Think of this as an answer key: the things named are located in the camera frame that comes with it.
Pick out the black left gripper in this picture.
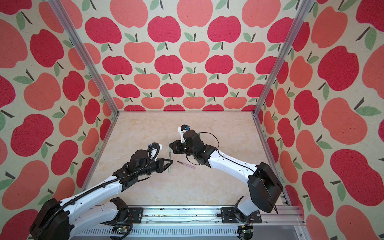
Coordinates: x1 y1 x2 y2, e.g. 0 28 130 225
136 157 174 177

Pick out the purple pen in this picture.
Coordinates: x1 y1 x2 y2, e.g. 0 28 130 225
177 161 196 169

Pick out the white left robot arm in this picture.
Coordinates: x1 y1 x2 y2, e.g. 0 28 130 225
30 148 173 240

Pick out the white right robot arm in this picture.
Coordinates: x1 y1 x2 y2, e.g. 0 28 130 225
169 140 283 223

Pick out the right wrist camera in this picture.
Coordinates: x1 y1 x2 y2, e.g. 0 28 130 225
178 125 196 144

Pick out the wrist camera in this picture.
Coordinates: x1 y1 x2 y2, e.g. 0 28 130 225
148 143 163 161
178 125 196 144

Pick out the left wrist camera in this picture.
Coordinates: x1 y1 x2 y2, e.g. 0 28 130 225
148 143 163 161

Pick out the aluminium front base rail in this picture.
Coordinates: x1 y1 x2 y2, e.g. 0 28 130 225
69 204 310 240

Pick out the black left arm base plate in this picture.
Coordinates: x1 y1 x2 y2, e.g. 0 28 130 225
118 207 144 224

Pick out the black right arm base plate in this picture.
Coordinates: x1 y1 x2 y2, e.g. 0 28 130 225
217 208 263 224

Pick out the aluminium left rear corner post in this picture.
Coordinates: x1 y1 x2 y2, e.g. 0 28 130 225
48 0 120 117

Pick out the aluminium corner post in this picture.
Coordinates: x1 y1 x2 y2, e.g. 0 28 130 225
48 0 120 117
252 0 315 119

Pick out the aluminium right rear corner post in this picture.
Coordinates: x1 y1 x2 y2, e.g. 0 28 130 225
252 0 315 119

